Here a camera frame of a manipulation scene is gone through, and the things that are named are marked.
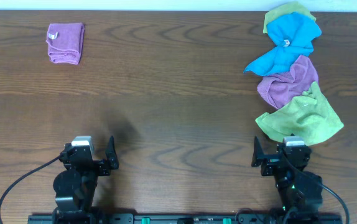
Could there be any blue microfiber cloth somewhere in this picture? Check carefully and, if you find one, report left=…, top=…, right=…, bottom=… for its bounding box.
left=244, top=12, right=322, bottom=76

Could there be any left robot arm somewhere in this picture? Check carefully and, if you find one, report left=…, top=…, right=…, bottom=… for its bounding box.
left=52, top=136, right=119, bottom=223

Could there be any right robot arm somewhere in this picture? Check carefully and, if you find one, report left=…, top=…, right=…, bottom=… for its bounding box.
left=251, top=135, right=322, bottom=223

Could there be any large green cloth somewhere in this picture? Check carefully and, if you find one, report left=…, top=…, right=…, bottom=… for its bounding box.
left=256, top=82, right=344, bottom=146

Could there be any crumpled purple cloth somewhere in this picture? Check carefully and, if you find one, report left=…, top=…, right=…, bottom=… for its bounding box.
left=257, top=55, right=318, bottom=109

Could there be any folded purple cloth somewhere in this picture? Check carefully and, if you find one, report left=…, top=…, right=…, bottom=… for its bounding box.
left=46, top=22, right=85, bottom=65

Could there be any small green cloth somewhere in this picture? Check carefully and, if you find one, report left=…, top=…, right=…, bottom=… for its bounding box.
left=263, top=1, right=317, bottom=34

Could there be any left black cable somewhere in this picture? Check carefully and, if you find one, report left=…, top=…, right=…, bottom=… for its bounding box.
left=0, top=155, right=62, bottom=224

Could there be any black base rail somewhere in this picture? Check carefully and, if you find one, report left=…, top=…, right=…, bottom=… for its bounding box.
left=27, top=210, right=343, bottom=224

